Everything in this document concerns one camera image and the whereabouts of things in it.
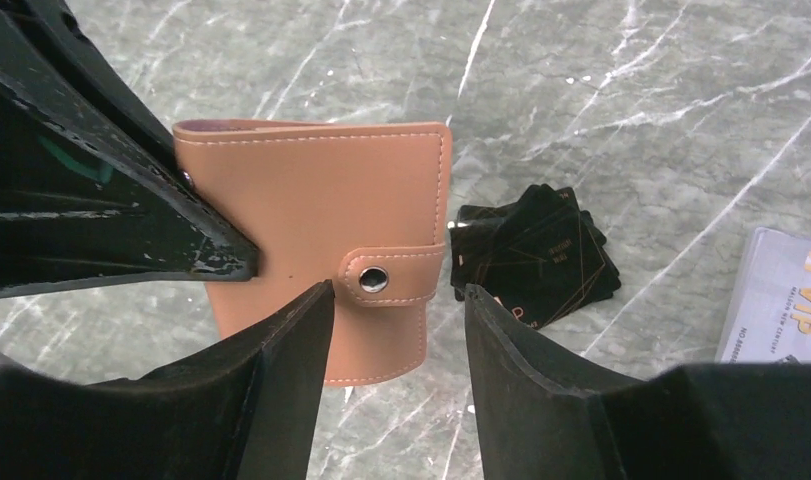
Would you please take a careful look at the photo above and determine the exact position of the silver VIP card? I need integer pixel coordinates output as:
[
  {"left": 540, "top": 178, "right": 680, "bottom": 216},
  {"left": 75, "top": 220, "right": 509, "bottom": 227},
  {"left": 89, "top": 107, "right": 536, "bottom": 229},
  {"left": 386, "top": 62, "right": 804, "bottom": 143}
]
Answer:
[{"left": 715, "top": 227, "right": 811, "bottom": 364}]

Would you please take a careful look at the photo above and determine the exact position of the tan leather card holder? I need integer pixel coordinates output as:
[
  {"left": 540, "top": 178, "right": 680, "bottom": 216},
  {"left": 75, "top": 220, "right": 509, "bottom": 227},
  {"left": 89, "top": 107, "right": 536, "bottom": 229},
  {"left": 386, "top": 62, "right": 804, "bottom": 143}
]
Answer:
[{"left": 173, "top": 119, "right": 453, "bottom": 387}]

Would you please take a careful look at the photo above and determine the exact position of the black card stack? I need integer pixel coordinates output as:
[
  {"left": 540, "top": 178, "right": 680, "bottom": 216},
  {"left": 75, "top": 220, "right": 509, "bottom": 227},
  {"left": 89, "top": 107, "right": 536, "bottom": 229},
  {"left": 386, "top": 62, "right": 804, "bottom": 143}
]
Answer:
[{"left": 447, "top": 184, "right": 622, "bottom": 329}]

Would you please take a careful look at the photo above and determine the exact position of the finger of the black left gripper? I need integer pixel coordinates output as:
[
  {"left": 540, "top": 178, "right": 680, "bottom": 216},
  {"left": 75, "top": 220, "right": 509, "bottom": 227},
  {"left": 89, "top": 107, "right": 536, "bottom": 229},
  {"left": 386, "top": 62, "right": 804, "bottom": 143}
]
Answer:
[{"left": 0, "top": 1, "right": 259, "bottom": 298}]

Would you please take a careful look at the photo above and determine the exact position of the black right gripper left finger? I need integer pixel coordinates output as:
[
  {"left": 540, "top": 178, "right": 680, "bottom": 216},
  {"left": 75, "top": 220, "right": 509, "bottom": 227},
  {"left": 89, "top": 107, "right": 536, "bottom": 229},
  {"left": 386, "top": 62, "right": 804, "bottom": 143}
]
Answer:
[{"left": 0, "top": 281, "right": 335, "bottom": 479}]

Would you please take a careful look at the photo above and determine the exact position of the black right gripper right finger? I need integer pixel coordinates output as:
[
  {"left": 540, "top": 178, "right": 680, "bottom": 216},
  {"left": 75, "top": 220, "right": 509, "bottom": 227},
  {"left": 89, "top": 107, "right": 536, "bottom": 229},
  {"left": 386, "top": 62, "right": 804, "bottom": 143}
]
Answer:
[{"left": 465, "top": 285, "right": 811, "bottom": 479}]

